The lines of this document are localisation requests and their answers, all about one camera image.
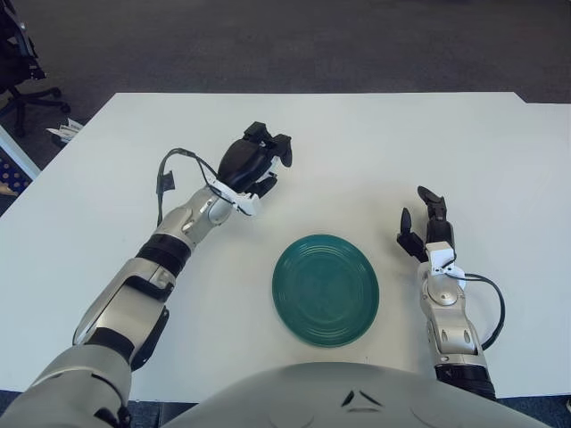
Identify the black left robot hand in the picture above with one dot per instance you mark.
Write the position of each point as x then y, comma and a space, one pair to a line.
243, 162

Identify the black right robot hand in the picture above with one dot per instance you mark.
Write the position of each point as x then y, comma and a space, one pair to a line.
439, 227

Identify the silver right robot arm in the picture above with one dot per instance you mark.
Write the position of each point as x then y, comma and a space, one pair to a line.
450, 330

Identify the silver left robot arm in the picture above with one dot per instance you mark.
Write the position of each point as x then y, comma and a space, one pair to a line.
120, 307

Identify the green ribbed plate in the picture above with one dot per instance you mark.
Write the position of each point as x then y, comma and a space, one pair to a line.
325, 290

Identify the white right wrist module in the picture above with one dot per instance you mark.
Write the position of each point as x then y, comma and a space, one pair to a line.
439, 256

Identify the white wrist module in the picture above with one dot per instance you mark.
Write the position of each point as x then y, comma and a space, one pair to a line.
247, 206
439, 256

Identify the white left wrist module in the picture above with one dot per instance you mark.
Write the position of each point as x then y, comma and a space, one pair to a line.
247, 206

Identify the white paper scrap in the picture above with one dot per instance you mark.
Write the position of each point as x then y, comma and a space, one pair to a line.
66, 130

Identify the grey robot torso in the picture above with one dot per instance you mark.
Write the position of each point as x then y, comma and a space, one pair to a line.
357, 397

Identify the blue perforated panel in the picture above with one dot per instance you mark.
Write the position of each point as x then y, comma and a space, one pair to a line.
11, 176

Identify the black office chair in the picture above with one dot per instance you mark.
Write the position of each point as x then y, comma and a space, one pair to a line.
15, 62

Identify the white furniture frame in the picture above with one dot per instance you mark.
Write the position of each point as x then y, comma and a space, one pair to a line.
18, 153

